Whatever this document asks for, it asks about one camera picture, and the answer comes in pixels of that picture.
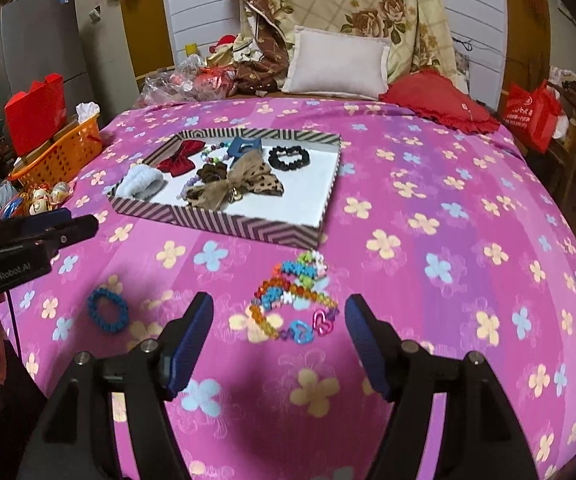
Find brown cardboard box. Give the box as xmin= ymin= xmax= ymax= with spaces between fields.
xmin=50 ymin=119 xmax=83 ymax=145

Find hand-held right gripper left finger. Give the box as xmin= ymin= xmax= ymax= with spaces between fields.
xmin=18 ymin=291 xmax=215 ymax=480

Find grey refrigerator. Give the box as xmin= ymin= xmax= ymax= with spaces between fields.
xmin=0 ymin=0 xmax=100 ymax=111

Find red shopping bag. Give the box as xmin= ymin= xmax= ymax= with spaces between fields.
xmin=500 ymin=80 xmax=564 ymax=154

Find red frilled cushion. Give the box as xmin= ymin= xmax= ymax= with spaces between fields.
xmin=379 ymin=70 xmax=502 ymax=136

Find red gift bag left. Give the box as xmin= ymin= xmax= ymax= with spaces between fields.
xmin=5 ymin=74 xmax=66 ymax=157

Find pink floral blanket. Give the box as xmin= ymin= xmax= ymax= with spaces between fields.
xmin=0 ymin=97 xmax=576 ymax=480

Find red snack packet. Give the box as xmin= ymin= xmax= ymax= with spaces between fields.
xmin=194 ymin=67 xmax=235 ymax=102

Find pastel flower bead bracelet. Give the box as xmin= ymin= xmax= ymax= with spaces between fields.
xmin=274 ymin=250 xmax=331 ymax=287

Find white fluffy scrunchie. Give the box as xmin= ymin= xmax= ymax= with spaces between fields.
xmin=115 ymin=165 xmax=166 ymax=200

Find heart bead bracelet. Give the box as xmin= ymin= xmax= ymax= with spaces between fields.
xmin=249 ymin=302 xmax=341 ymax=346

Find striped cardboard box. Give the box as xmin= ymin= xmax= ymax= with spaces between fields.
xmin=107 ymin=129 xmax=343 ymax=251

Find white pillow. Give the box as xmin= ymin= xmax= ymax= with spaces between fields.
xmin=282 ymin=25 xmax=393 ymax=97

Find blue snack packets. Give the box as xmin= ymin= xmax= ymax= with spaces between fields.
xmin=0 ymin=196 xmax=31 ymax=223

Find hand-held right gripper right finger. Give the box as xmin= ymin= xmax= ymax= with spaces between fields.
xmin=344 ymin=294 xmax=538 ymax=480

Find leopard print bow hair tie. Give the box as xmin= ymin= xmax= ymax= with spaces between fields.
xmin=185 ymin=152 xmax=285 ymax=211

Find blue hair claw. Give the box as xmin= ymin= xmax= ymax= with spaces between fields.
xmin=230 ymin=136 xmax=265 ymax=157

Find orange blue bead bracelet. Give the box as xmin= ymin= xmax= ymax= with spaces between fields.
xmin=255 ymin=272 xmax=339 ymax=313

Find dark cable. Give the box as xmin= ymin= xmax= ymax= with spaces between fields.
xmin=4 ymin=285 xmax=25 ymax=363

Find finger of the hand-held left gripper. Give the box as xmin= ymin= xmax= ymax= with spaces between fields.
xmin=0 ymin=214 xmax=100 ymax=257
xmin=0 ymin=208 xmax=73 ymax=236

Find orange plastic basket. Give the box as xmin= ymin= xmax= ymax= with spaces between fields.
xmin=9 ymin=112 xmax=104 ymax=188

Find dark brown scrunchie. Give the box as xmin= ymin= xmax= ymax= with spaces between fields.
xmin=195 ymin=165 xmax=231 ymax=186

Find pastel round bead bracelet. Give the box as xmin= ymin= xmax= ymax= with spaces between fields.
xmin=182 ymin=144 xmax=231 ymax=202

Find black scrunchie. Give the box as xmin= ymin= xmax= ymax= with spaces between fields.
xmin=268 ymin=145 xmax=312 ymax=172

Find clear plastic bag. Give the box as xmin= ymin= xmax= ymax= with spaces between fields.
xmin=143 ymin=57 xmax=203 ymax=107

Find beige floral quilt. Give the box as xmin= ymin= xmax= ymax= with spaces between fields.
xmin=210 ymin=0 xmax=469 ymax=100

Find red velvet bow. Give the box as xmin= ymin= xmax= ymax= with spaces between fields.
xmin=157 ymin=140 xmax=206 ymax=177

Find blue spiral hair tie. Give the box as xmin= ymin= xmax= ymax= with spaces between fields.
xmin=86 ymin=287 xmax=130 ymax=333

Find red stuffed toy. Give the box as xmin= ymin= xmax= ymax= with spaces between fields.
xmin=209 ymin=34 xmax=239 ymax=57

